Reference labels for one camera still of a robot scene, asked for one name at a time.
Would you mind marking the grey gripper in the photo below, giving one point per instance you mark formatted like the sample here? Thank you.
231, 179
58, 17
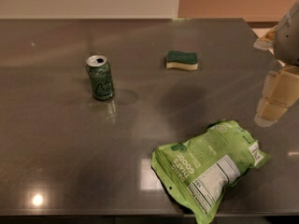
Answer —
288, 36

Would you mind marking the green rice chip bag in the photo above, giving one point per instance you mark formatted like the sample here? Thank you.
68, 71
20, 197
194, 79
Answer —
197, 172

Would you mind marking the green and yellow sponge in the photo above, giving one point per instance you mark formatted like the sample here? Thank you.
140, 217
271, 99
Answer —
181, 60

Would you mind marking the green soda can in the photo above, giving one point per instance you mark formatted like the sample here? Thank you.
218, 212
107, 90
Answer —
99, 72

